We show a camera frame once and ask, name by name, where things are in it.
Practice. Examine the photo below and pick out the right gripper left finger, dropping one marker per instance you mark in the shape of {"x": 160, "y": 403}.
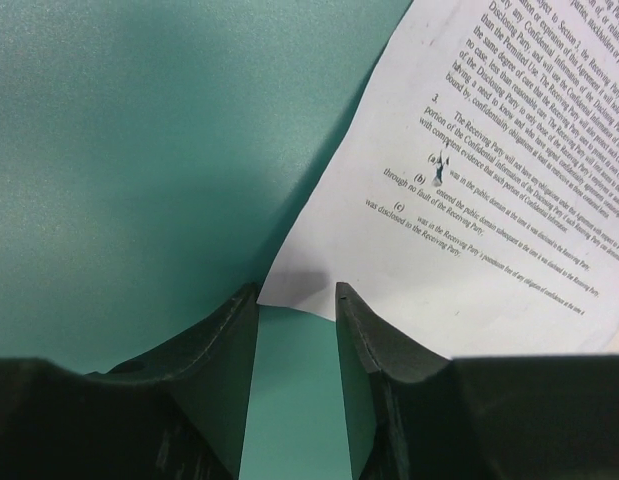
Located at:
{"x": 177, "y": 411}

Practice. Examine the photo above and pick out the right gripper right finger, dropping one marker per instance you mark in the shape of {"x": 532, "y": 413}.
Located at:
{"x": 413, "y": 414}

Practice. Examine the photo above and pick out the printed white paper sheets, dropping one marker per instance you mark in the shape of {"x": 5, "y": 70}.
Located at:
{"x": 474, "y": 201}

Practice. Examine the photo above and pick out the teal file folder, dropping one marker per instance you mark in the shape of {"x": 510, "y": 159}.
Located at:
{"x": 153, "y": 157}

